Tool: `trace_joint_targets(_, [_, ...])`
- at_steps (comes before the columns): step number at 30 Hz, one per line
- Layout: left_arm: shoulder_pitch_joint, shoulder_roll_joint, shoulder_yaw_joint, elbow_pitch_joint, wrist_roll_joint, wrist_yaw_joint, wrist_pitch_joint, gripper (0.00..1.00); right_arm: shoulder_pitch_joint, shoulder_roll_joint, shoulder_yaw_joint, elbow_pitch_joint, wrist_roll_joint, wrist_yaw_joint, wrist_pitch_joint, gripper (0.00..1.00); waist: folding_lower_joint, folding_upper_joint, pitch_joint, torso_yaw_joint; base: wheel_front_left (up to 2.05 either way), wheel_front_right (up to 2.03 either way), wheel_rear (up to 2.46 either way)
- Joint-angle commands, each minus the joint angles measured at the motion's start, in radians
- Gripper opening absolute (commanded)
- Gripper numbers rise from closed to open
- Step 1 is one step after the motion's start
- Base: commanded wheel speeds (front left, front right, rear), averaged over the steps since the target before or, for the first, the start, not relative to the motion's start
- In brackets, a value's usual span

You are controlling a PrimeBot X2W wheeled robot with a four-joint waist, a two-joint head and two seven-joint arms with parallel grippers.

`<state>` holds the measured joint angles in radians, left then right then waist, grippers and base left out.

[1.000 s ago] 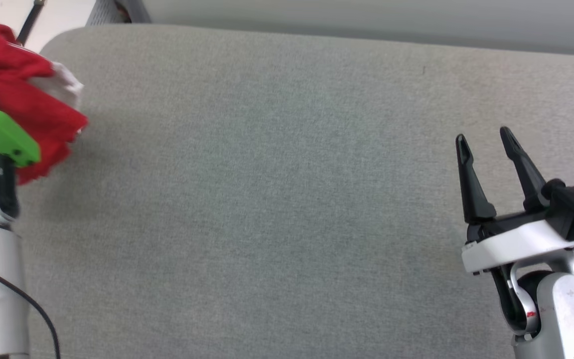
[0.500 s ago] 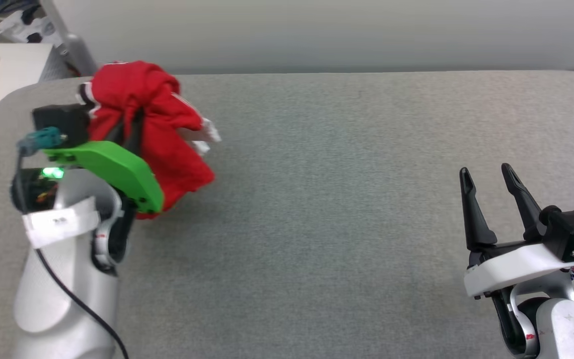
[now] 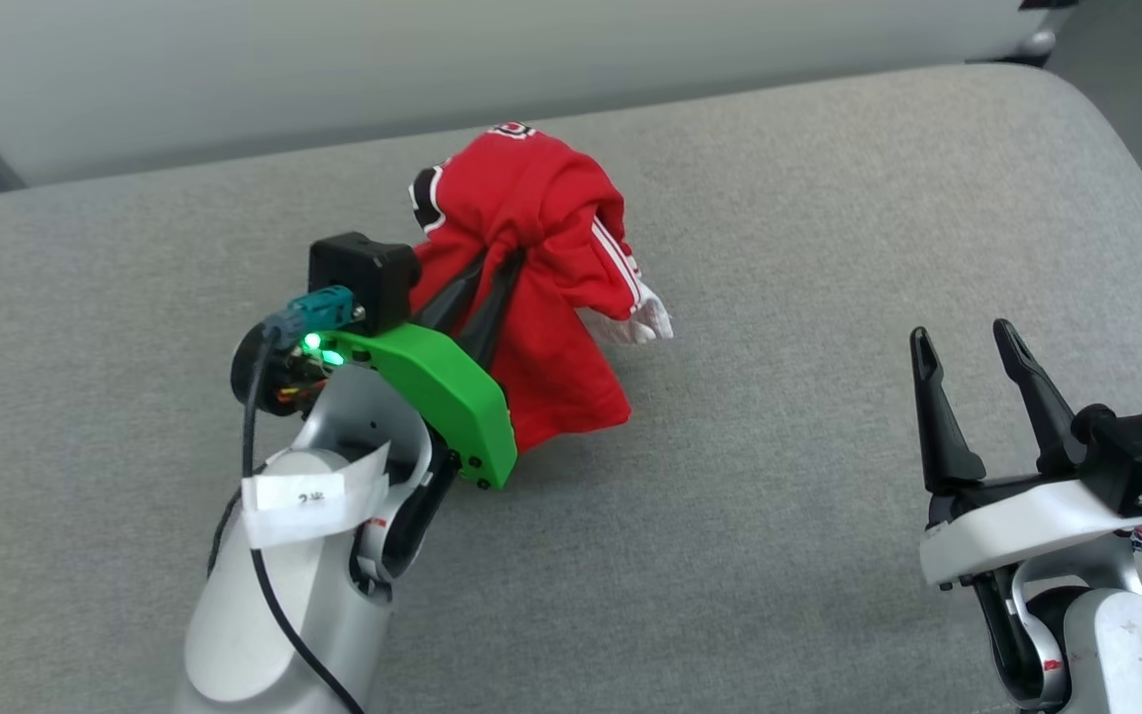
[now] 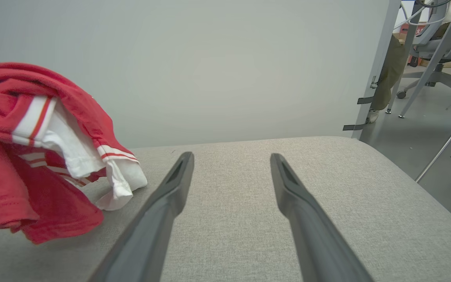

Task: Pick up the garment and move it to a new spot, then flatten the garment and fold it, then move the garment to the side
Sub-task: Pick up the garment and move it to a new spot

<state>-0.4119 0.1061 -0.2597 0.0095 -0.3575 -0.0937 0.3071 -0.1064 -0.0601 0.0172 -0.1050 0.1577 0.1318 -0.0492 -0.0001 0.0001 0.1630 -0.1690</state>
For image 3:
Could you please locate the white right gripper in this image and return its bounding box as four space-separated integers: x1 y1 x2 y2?
909 318 1142 591

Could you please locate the red and white garment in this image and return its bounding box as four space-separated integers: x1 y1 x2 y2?
408 121 675 455

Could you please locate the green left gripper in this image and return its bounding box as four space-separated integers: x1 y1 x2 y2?
305 251 525 491

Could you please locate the grey furniture foot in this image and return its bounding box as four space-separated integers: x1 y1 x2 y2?
1017 0 1080 62

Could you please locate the white paper label tape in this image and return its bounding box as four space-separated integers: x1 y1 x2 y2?
240 443 392 549

